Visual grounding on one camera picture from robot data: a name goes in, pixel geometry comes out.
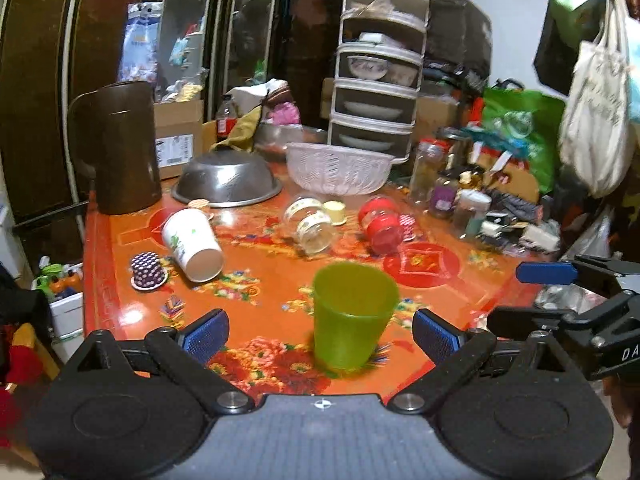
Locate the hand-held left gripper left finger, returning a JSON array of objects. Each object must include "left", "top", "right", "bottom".
[{"left": 74, "top": 309, "right": 257, "bottom": 415}]

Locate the white charger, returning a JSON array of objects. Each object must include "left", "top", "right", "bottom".
[{"left": 520, "top": 223, "right": 562, "bottom": 254}]

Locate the green shopping bag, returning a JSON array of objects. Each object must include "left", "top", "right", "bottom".
[{"left": 481, "top": 87, "right": 567, "bottom": 196}]

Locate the black bag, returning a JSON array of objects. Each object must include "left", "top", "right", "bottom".
[{"left": 426, "top": 0, "right": 494, "bottom": 86}]

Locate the tall glass spice jar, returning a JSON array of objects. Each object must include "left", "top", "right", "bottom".
[{"left": 409, "top": 139, "right": 447, "bottom": 204}]

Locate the stacked drawer storage tower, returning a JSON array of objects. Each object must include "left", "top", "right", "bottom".
[{"left": 327, "top": 0, "right": 431, "bottom": 165}]

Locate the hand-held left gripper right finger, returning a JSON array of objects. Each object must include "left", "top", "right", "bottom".
[{"left": 389, "top": 308, "right": 592, "bottom": 415}]

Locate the small yellow cap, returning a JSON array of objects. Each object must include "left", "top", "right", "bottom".
[{"left": 323, "top": 201, "right": 349, "bottom": 226}]

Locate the green plastic cup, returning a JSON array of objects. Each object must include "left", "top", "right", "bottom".
[{"left": 312, "top": 261, "right": 401, "bottom": 372}]

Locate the red drink bottle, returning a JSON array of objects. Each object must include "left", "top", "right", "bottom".
[{"left": 216, "top": 94, "right": 240, "bottom": 146}]

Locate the clear glass jar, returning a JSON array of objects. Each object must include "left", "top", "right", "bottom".
[{"left": 283, "top": 197, "right": 337, "bottom": 255}]

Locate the brown plastic pitcher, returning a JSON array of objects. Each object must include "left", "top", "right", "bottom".
[{"left": 67, "top": 80, "right": 163, "bottom": 216}]

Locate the blue plastic package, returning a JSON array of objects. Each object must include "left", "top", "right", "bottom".
[{"left": 118, "top": 2, "right": 164, "bottom": 86}]

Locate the white paper cup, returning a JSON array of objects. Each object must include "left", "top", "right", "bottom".
[{"left": 161, "top": 208, "right": 225, "bottom": 284}]

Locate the white tote bag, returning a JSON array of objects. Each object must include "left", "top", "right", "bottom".
[{"left": 558, "top": 0, "right": 634, "bottom": 199}]

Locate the purple label glass jar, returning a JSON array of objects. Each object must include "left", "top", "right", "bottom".
[{"left": 429, "top": 172, "right": 462, "bottom": 220}]

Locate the red lidded jar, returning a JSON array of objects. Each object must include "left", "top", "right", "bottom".
[{"left": 357, "top": 196, "right": 407, "bottom": 256}]

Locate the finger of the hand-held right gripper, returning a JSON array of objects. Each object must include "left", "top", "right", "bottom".
[
  {"left": 515, "top": 255, "right": 627, "bottom": 287},
  {"left": 486, "top": 306, "right": 571, "bottom": 342}
]

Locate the white plastic basket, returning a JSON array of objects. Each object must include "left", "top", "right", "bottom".
[{"left": 285, "top": 142, "right": 397, "bottom": 197}]

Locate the glass mixing bowl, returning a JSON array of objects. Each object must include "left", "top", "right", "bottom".
[{"left": 254, "top": 123, "right": 329, "bottom": 163}]

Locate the cardboard box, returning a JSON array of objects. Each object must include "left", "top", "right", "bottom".
[{"left": 153, "top": 100, "right": 206, "bottom": 181}]

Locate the polka dot cupcake liner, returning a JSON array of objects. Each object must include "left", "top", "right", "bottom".
[{"left": 129, "top": 252, "right": 169, "bottom": 291}]

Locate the grey lidded glass jar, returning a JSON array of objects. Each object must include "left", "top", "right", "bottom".
[{"left": 453, "top": 190, "right": 493, "bottom": 239}]

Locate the white storage box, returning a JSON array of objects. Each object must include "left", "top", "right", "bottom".
[{"left": 48, "top": 291, "right": 86, "bottom": 365}]

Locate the steel bowl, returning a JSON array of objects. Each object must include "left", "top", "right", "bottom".
[{"left": 171, "top": 150, "right": 284, "bottom": 209}]

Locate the yellow cloth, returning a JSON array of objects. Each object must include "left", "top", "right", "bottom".
[{"left": 210, "top": 105, "right": 263, "bottom": 154}]

